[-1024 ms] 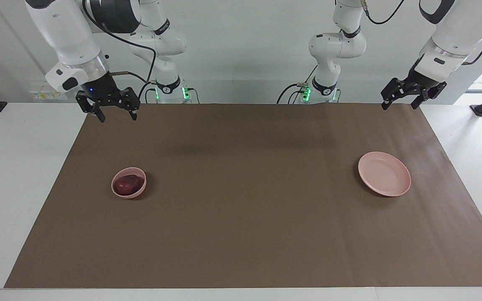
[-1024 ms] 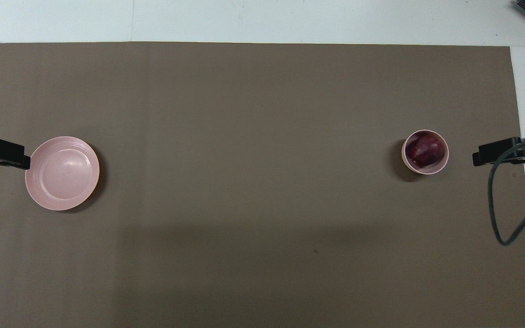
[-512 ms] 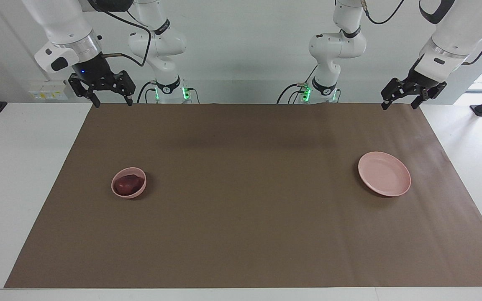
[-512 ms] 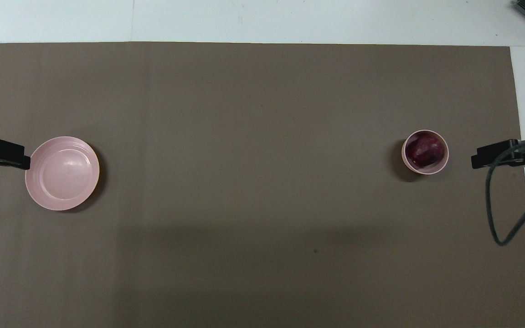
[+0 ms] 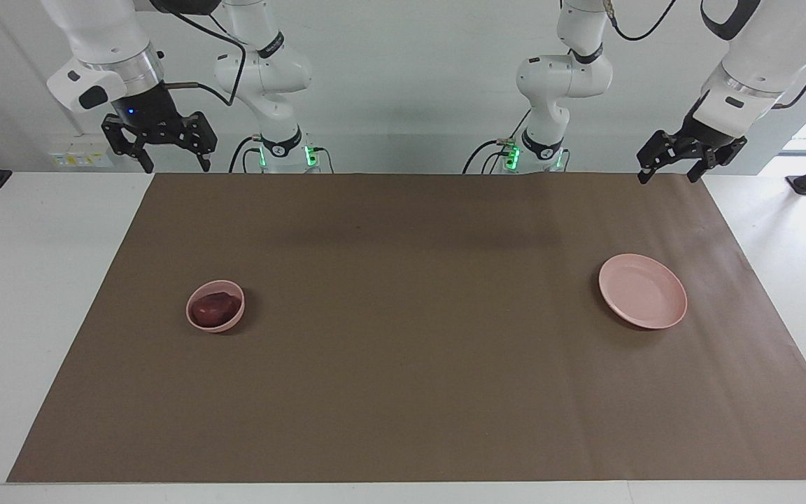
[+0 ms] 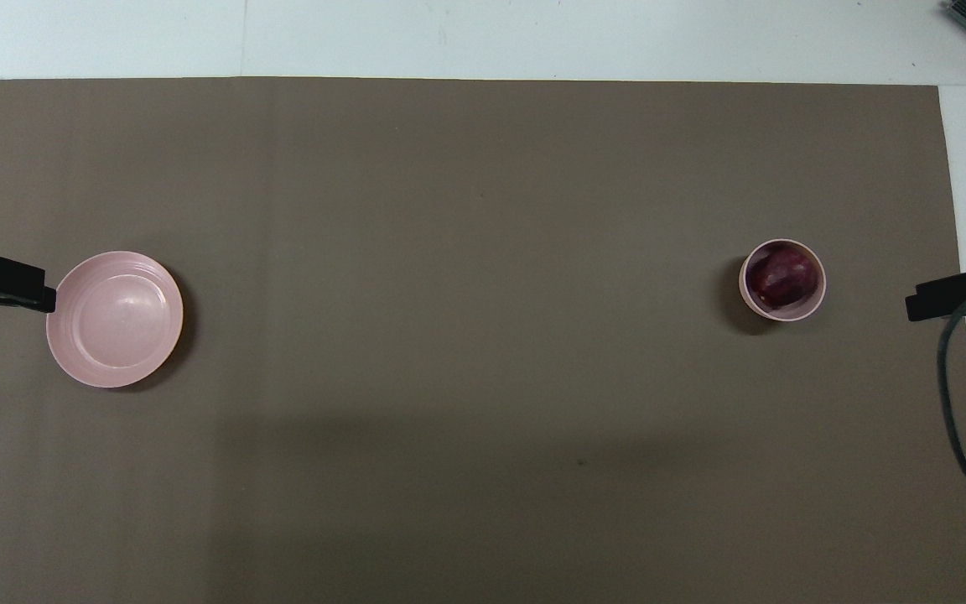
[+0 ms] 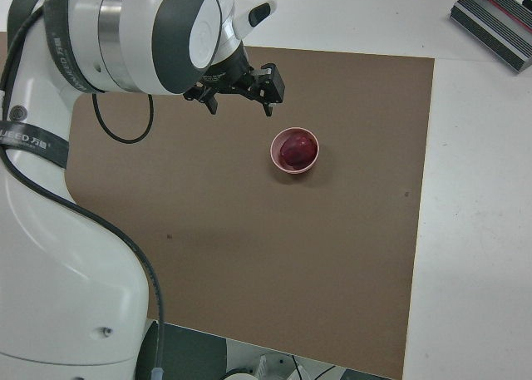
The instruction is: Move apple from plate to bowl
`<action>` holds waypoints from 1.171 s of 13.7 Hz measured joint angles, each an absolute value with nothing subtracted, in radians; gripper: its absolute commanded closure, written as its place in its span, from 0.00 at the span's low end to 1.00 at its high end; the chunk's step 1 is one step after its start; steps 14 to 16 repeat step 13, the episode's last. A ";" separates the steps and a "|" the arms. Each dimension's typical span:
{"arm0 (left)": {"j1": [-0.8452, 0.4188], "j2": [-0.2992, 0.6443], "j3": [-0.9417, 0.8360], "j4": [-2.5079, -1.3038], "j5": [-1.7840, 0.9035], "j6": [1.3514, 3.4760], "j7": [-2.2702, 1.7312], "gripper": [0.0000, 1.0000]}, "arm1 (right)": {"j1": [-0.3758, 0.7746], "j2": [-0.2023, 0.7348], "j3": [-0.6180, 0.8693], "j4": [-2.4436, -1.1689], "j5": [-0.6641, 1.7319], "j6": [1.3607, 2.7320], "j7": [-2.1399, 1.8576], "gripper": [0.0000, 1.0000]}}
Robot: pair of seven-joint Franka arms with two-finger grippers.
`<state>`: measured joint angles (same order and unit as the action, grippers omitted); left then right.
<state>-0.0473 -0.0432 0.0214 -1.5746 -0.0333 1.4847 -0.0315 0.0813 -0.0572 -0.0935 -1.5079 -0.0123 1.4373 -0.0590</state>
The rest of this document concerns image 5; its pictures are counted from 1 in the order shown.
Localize white wall socket box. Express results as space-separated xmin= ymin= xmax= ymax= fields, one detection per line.
xmin=46 ymin=133 xmax=113 ymax=169

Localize pink plate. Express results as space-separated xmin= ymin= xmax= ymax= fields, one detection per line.
xmin=598 ymin=253 xmax=688 ymax=330

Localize black left base cables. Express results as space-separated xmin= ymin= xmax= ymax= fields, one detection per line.
xmin=462 ymin=108 xmax=533 ymax=174

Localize brown table mat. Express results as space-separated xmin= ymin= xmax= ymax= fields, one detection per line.
xmin=6 ymin=173 xmax=806 ymax=484

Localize black right base cables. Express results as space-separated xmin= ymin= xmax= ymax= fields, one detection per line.
xmin=228 ymin=135 xmax=334 ymax=174

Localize dark red apple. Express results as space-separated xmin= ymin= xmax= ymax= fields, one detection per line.
xmin=191 ymin=293 xmax=241 ymax=326

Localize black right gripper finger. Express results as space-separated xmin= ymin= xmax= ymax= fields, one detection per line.
xmin=101 ymin=115 xmax=155 ymax=174
xmin=185 ymin=111 xmax=218 ymax=172

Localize black base cables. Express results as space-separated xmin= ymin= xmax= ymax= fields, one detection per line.
xmin=462 ymin=108 xmax=533 ymax=174
xmin=228 ymin=135 xmax=334 ymax=174

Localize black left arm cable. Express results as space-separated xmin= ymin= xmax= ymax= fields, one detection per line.
xmin=602 ymin=0 xmax=806 ymax=111

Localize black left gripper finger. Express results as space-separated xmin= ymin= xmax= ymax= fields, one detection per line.
xmin=637 ymin=129 xmax=680 ymax=185
xmin=688 ymin=139 xmax=748 ymax=184

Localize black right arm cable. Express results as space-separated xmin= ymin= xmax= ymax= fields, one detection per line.
xmin=158 ymin=0 xmax=246 ymax=107

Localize pink bowl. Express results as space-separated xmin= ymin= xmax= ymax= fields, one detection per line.
xmin=185 ymin=280 xmax=246 ymax=333

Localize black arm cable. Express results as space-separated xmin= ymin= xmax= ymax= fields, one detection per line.
xmin=602 ymin=0 xmax=806 ymax=111
xmin=158 ymin=0 xmax=246 ymax=107

